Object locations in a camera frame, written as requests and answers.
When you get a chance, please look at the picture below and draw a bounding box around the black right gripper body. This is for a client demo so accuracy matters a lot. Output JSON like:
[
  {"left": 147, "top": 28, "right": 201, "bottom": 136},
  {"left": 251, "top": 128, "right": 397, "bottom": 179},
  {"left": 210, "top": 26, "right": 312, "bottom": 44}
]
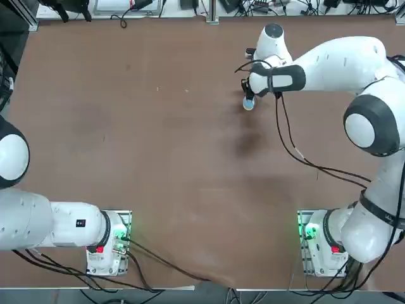
[{"left": 240, "top": 77, "right": 255, "bottom": 95}]

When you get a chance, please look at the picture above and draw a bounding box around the dark grey power adapter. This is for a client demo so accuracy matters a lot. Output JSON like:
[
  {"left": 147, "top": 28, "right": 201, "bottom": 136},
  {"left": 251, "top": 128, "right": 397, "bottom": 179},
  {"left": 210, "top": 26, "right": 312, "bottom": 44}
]
[{"left": 219, "top": 0, "right": 239, "bottom": 14}]

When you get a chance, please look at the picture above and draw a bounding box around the black equipment stand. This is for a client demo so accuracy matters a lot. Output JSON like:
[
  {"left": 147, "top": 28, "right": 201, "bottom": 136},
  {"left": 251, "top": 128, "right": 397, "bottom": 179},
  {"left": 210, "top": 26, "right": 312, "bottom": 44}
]
[{"left": 38, "top": 0, "right": 93, "bottom": 23}]

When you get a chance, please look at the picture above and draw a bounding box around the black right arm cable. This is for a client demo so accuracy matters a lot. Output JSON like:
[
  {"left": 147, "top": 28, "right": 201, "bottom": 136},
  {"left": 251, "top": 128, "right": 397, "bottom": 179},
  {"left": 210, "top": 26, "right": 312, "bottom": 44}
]
[
  {"left": 271, "top": 90, "right": 373, "bottom": 184},
  {"left": 234, "top": 60, "right": 368, "bottom": 191}
]

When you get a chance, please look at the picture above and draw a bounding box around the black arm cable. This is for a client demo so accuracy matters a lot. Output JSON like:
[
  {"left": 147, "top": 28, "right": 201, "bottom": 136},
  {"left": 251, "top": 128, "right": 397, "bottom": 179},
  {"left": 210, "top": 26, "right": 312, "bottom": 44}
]
[
  {"left": 10, "top": 248, "right": 153, "bottom": 293},
  {"left": 234, "top": 60, "right": 368, "bottom": 191},
  {"left": 271, "top": 90, "right": 373, "bottom": 184}
]

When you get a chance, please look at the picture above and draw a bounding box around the black looped cable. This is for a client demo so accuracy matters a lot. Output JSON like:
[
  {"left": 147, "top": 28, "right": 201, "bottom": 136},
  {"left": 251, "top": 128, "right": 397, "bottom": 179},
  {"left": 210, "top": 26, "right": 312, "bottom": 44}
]
[{"left": 118, "top": 0, "right": 166, "bottom": 30}]

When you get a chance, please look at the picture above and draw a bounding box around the black cable on table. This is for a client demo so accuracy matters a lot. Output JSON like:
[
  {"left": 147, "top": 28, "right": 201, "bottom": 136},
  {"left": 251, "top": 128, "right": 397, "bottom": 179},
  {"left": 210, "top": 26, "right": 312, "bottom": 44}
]
[{"left": 125, "top": 236, "right": 212, "bottom": 283}]

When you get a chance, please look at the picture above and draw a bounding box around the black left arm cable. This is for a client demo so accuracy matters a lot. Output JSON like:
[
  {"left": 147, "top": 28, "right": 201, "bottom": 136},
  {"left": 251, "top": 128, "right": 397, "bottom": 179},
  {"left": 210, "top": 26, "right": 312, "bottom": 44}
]
[{"left": 10, "top": 248, "right": 153, "bottom": 293}]

